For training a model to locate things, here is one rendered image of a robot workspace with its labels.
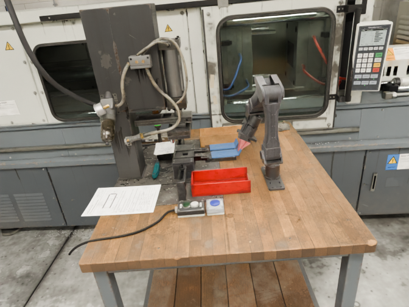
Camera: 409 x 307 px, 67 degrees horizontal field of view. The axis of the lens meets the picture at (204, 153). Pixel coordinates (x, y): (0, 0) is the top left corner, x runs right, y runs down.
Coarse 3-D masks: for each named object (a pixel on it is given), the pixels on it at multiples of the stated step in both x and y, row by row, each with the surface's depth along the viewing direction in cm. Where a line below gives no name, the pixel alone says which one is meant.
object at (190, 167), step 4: (180, 164) 142; (184, 164) 142; (188, 164) 142; (192, 164) 142; (172, 168) 143; (176, 168) 143; (188, 168) 143; (192, 168) 143; (176, 172) 144; (188, 172) 144; (176, 176) 145; (188, 176) 145
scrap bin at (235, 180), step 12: (228, 168) 138; (240, 168) 138; (192, 180) 134; (204, 180) 141; (216, 180) 140; (228, 180) 139; (240, 180) 138; (192, 192) 130; (204, 192) 130; (216, 192) 130; (228, 192) 130; (240, 192) 130
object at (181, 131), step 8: (176, 112) 140; (184, 112) 144; (136, 120) 141; (144, 120) 139; (152, 120) 139; (160, 120) 139; (168, 120) 139; (176, 120) 139; (184, 120) 139; (176, 128) 138; (184, 128) 137; (168, 136) 135; (176, 136) 135; (184, 136) 135
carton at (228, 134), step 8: (208, 128) 181; (216, 128) 181; (224, 128) 182; (232, 128) 182; (240, 128) 182; (200, 136) 171; (208, 136) 171; (216, 136) 171; (224, 136) 171; (232, 136) 171; (200, 144) 173; (208, 144) 173
